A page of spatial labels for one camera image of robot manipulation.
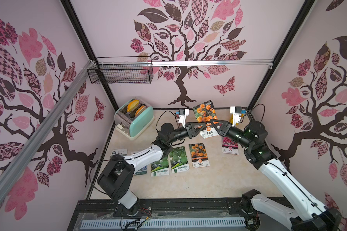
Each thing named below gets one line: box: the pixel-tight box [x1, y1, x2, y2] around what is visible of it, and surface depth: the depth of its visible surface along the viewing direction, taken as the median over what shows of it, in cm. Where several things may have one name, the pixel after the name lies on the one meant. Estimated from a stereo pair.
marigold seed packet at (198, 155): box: [188, 142, 211, 168], surface depth 96 cm
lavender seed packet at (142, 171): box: [133, 165, 148, 176], surface depth 88 cm
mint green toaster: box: [113, 97, 156, 141], surface depth 94 cm
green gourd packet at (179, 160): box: [168, 145, 190, 174], surface depth 93 cm
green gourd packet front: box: [150, 154, 170, 177], surface depth 89 cm
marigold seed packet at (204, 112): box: [192, 100, 220, 139], surface depth 68 cm
